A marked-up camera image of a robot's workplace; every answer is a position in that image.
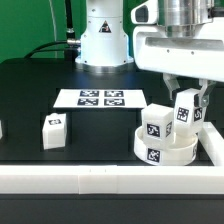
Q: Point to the white front fence bar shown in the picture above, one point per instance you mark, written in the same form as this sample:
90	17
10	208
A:
27	179

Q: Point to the white marker sheet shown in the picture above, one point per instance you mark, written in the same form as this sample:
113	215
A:
100	98

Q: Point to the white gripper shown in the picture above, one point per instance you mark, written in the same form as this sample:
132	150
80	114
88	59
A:
200	57

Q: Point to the white block at left edge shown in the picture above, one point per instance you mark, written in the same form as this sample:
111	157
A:
1	134

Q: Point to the white round stool seat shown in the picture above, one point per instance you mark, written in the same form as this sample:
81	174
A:
182	152

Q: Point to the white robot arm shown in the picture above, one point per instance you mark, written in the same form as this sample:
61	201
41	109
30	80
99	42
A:
172	37

